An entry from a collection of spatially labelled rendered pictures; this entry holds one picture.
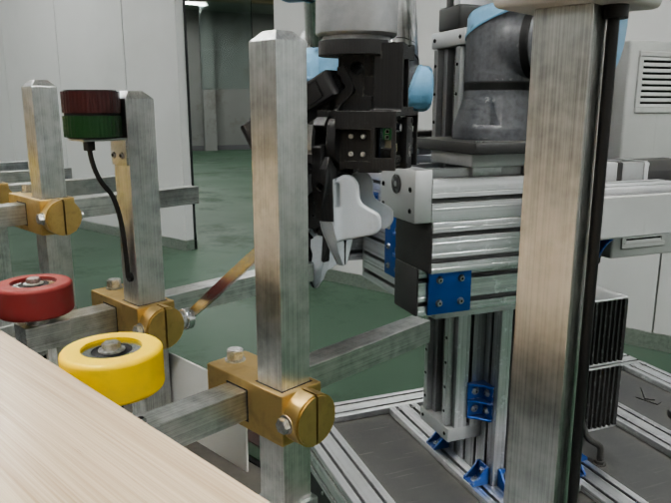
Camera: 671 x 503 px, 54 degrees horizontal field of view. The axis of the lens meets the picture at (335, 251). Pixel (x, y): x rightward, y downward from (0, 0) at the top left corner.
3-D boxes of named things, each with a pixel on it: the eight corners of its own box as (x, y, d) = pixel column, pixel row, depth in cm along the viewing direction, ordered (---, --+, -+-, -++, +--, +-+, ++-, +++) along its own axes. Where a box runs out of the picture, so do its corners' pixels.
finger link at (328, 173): (327, 225, 60) (326, 127, 58) (311, 223, 61) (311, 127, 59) (345, 217, 64) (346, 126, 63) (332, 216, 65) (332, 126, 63)
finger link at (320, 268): (348, 285, 105) (348, 229, 103) (323, 292, 101) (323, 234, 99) (335, 281, 108) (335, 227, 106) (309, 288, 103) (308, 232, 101)
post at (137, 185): (161, 468, 86) (137, 91, 75) (176, 478, 83) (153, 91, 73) (137, 478, 83) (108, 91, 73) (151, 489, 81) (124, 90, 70)
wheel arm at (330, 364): (409, 342, 85) (410, 311, 84) (430, 349, 83) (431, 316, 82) (89, 474, 55) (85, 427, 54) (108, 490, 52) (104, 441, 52)
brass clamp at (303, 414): (251, 391, 71) (250, 347, 70) (340, 434, 62) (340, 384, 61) (203, 410, 67) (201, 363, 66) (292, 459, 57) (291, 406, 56)
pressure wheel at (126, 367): (87, 448, 59) (76, 326, 56) (177, 445, 59) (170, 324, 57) (55, 500, 51) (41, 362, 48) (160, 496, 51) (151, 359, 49)
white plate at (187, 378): (133, 398, 90) (128, 330, 88) (251, 470, 73) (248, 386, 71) (129, 400, 90) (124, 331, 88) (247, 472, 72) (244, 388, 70)
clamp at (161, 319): (129, 318, 87) (127, 281, 86) (186, 343, 78) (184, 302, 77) (88, 328, 83) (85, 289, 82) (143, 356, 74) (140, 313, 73)
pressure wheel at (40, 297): (62, 356, 80) (53, 265, 78) (92, 374, 75) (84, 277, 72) (-7, 375, 75) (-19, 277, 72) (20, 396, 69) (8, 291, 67)
